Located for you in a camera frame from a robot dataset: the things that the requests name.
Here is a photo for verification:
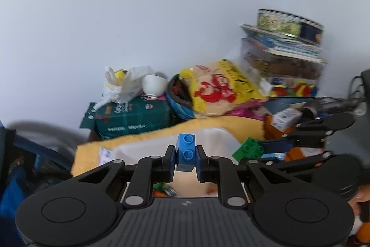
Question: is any wooden shape puzzle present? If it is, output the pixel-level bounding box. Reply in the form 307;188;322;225
267;77;318;97

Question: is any white plastic bin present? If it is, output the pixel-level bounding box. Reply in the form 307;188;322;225
99;127;249;198

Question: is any decorated round tin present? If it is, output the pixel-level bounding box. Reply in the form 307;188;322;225
257;8;325;45

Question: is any white plastic bag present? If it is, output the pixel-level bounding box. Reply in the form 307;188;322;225
101;65;158;105

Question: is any green cardboard box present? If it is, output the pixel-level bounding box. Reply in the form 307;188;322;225
79;96;177;140

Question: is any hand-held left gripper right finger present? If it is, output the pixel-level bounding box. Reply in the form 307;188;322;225
196;145;292;209

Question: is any light blue toy brick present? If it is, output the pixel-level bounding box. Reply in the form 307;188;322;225
176;133;200;173

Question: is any orange box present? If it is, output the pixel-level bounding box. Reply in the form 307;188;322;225
264;114;326;162

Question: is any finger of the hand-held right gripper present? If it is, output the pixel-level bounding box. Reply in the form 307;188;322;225
239;151;333;175
257;112;356;153

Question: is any small white box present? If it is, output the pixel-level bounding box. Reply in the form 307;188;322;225
272;107;303;131

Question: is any person's right hand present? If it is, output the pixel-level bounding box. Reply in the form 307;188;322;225
348;188;362;215

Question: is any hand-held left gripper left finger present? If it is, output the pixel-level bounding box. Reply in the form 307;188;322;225
78;145;177;209

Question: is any yellow blanket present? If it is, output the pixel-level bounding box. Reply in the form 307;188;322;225
71;116;268;178

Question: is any blue cardboard box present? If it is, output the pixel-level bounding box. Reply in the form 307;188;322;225
262;152;288;161

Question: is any pink plastic bag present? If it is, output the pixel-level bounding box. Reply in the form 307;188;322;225
225;105;271;122

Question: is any white cup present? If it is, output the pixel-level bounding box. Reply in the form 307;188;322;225
142;72;169;99

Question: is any green square toy brick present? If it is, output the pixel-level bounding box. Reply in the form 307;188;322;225
232;137;265;163

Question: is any black device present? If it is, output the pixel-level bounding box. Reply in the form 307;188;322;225
301;97;362;118

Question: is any stack of books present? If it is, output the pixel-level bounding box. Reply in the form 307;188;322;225
239;23;328;65

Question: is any clear plastic box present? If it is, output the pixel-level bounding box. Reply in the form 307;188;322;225
240;38;325;89

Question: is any yellow snack bag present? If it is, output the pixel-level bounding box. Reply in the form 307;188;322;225
179;58;270;118

